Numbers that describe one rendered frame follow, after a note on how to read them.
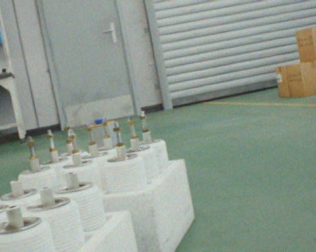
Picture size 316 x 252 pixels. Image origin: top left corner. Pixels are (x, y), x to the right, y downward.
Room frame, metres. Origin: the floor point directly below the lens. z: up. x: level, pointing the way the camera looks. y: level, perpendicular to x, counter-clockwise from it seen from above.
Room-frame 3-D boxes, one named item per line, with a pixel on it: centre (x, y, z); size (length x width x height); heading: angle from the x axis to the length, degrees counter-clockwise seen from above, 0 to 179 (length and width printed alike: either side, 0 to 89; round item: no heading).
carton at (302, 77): (4.89, -1.88, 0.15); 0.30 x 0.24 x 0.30; 5
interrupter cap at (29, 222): (0.78, 0.16, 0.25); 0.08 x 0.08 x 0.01
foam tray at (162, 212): (1.43, 0.05, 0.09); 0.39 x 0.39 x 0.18; 70
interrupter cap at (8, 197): (1.04, 0.20, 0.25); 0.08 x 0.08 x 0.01
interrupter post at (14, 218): (0.78, 0.16, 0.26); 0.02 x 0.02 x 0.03
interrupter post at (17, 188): (1.04, 0.20, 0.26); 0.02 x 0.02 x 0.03
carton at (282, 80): (5.22, -1.89, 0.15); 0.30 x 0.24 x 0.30; 95
